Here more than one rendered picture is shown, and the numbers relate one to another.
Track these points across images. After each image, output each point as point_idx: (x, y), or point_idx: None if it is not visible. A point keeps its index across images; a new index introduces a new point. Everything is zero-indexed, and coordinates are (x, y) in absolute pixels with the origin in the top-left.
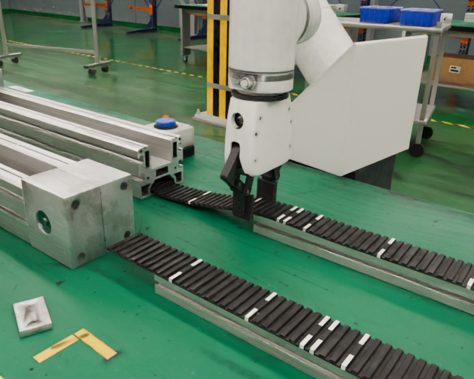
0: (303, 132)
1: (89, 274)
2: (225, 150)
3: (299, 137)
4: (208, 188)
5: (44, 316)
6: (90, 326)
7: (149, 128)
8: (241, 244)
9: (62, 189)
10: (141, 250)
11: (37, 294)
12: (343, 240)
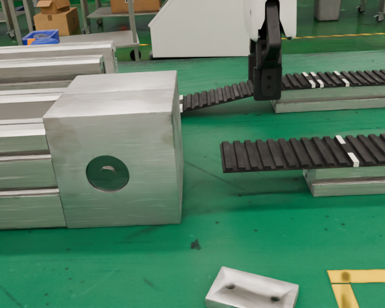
0: (197, 22)
1: (209, 217)
2: (255, 16)
3: (191, 30)
4: None
5: (277, 285)
6: (330, 264)
7: (57, 44)
8: (289, 126)
9: (138, 105)
10: (266, 154)
11: (195, 272)
12: None
